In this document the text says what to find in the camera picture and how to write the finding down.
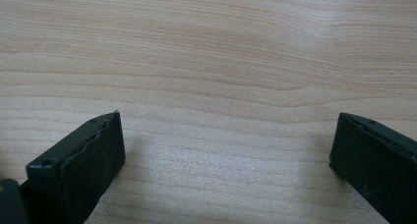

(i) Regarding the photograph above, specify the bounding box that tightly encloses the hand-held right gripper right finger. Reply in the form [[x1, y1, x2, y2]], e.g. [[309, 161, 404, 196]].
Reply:
[[328, 112, 417, 224]]

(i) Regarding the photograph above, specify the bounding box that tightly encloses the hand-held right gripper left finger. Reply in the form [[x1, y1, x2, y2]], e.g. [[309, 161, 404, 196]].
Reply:
[[20, 110, 127, 224]]

